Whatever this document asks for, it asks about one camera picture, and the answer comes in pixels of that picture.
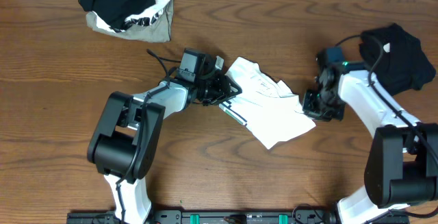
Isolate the white black-print garment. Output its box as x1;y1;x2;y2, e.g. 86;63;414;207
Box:
93;0;170;33

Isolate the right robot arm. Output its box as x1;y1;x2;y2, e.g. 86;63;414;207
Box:
303;62;437;223

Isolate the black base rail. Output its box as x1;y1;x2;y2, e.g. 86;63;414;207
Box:
66;207;411;224

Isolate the white printed t-shirt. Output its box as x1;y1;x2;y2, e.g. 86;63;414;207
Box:
219;57;315;149

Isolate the black garment right side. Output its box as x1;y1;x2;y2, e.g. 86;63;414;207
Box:
359;23;436;95

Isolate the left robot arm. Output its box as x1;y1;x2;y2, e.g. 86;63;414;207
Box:
87;68;242;223

